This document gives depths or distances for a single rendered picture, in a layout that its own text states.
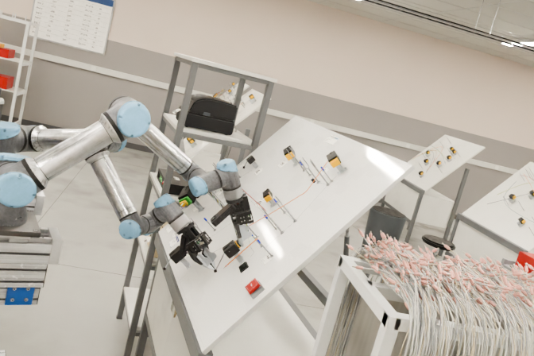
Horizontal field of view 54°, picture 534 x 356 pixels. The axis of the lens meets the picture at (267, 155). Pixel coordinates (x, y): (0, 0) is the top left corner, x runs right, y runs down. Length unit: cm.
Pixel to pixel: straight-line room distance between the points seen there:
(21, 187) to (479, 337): 134
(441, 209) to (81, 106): 610
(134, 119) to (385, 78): 866
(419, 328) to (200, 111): 210
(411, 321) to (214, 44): 853
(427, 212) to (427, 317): 656
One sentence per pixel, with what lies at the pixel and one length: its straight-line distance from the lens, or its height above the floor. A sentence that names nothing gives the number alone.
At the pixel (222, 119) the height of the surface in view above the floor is 155.
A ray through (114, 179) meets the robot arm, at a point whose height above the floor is 133.
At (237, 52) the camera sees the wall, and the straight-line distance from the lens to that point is 951.
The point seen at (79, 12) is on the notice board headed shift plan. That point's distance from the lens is 957.
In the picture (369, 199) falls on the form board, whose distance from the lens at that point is 200.
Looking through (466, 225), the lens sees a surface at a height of 79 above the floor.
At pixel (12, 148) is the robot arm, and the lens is 243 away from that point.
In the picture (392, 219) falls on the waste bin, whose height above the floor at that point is 59.
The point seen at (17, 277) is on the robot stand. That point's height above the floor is 97.
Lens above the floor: 186
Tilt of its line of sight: 9 degrees down
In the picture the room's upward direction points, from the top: 15 degrees clockwise
